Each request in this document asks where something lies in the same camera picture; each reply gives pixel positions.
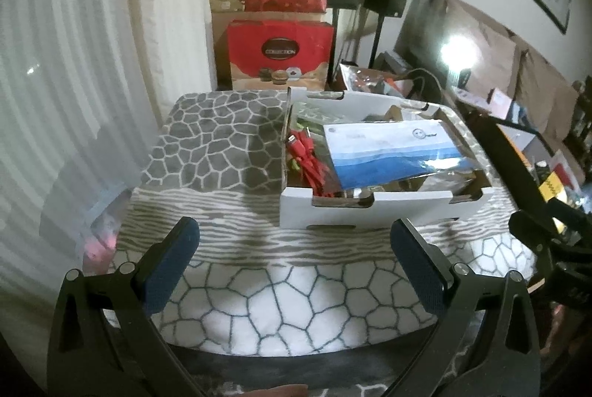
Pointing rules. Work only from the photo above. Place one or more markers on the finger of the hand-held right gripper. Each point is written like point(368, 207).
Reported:
point(527, 230)
point(571, 214)

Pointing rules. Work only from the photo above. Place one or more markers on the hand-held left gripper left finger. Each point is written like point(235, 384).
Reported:
point(171, 267)

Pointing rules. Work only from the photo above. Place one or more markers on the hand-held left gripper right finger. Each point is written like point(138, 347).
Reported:
point(416, 267)

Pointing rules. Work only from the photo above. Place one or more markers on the white cardboard box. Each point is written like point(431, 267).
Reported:
point(333, 216)

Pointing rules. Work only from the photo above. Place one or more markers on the blue white striped packet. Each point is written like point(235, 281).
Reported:
point(384, 156)

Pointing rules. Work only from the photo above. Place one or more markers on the silver pouch with clear window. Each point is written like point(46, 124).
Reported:
point(319, 112)

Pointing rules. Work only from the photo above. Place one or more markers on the person's right hand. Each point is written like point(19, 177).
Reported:
point(552, 332)

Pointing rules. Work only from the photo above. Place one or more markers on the person's left hand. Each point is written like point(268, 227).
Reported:
point(277, 391)

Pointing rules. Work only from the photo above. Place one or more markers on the yellow packet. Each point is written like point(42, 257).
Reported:
point(550, 186)

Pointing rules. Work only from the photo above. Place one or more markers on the clear bag with red item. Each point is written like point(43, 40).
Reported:
point(569, 174)

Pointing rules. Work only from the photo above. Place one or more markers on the clear plastic bin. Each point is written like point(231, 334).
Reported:
point(104, 235)

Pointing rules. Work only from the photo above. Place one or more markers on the grey white stone-pattern mat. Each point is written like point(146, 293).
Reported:
point(240, 295)

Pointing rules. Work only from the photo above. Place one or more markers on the black orange box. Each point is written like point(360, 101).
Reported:
point(508, 156)

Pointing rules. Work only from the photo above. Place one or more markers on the brown sofa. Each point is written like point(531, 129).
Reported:
point(541, 87)

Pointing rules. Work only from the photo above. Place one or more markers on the pale pink box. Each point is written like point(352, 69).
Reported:
point(499, 101)

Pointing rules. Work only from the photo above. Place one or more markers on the bright lamp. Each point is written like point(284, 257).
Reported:
point(455, 52)

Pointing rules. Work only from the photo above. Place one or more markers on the clear plastic bag of items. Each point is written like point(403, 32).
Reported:
point(360, 75)

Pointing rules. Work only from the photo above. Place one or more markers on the white ribbed curtain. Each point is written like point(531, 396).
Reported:
point(69, 78)

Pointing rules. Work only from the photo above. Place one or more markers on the red chocolate print gift bag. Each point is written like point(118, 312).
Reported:
point(277, 41)

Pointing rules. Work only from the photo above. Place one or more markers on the yellow brown flat box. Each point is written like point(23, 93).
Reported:
point(227, 6)

